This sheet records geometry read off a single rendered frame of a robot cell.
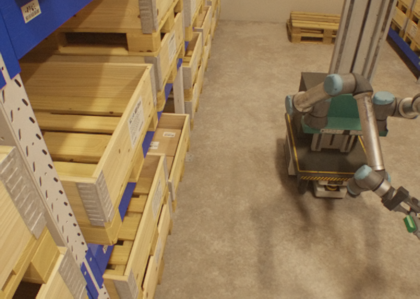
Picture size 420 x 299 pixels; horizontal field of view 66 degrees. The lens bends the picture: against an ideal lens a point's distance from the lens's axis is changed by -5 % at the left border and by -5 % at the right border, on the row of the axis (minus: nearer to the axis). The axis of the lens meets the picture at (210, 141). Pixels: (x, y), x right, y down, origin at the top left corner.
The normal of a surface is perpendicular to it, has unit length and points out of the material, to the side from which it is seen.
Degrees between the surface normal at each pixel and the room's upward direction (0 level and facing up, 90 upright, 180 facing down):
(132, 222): 0
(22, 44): 90
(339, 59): 90
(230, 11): 90
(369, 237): 0
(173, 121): 90
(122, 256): 0
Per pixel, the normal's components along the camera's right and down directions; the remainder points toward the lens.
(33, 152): 1.00, 0.06
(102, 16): -0.11, 0.62
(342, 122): 0.00, -0.77
